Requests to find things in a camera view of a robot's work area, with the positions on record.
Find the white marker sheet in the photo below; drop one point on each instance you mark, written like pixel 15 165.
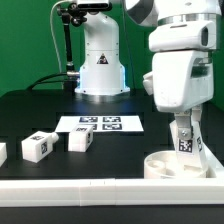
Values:
pixel 101 123

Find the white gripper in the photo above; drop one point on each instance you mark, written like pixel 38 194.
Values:
pixel 182 70

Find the white block at left edge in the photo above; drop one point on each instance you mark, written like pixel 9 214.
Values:
pixel 3 153

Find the white round stool seat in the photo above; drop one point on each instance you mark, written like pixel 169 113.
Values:
pixel 164 165

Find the white L-shaped fence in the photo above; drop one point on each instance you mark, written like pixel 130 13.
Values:
pixel 95 192

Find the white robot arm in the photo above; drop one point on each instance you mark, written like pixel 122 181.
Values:
pixel 100 74

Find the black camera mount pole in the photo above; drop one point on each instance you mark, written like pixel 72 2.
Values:
pixel 70 15

